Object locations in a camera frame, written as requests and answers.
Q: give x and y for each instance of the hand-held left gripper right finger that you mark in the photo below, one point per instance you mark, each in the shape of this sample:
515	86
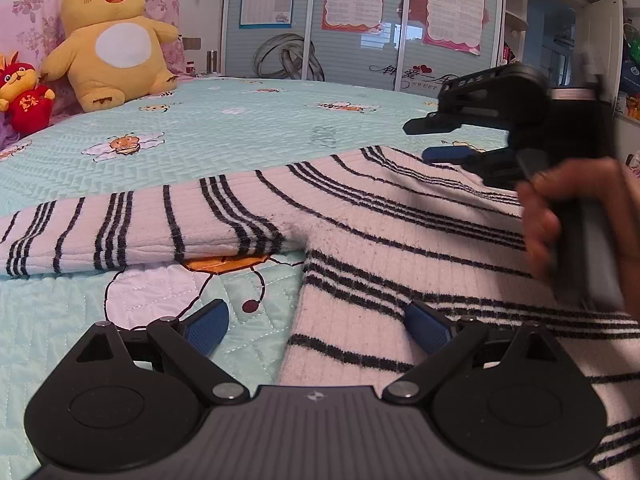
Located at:
425	322

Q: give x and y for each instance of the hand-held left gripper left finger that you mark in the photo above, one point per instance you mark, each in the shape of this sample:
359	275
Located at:
207	322

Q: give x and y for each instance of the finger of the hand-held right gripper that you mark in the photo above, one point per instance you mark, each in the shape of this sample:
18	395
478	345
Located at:
450	122
445	153

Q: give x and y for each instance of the white black-striped knit sweater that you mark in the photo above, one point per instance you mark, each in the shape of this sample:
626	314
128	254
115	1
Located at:
400	240

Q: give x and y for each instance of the hanging blue clothes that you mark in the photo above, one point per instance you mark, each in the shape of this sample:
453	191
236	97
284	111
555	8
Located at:
555	35

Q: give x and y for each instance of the person's right hand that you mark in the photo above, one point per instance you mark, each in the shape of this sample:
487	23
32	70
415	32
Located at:
540	220

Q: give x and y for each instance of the white wardrobe shelves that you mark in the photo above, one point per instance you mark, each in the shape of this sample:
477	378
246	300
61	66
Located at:
515	15

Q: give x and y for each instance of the hanging colourful bags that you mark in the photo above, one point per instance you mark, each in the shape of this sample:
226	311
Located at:
631	60

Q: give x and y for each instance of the white wardrobe door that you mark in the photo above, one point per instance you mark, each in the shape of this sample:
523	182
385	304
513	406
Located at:
607	20

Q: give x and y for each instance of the mint quilted bed cover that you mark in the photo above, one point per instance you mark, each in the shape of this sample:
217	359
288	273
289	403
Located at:
200	125

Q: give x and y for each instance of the dark thermos bottle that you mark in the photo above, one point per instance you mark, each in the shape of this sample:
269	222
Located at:
213	62

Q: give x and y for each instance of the red plush toy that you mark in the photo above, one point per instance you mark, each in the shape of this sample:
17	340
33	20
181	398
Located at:
27	105

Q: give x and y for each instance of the yellow plush toy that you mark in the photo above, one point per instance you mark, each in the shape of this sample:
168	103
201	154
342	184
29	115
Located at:
115	45

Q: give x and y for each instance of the pink floral pillow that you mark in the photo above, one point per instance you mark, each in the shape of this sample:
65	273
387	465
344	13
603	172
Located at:
35	25

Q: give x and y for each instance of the pink-bordered wall poster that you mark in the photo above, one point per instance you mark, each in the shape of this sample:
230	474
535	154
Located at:
455	10

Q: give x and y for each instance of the brown wall switch plate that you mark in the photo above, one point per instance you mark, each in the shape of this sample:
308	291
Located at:
191	44

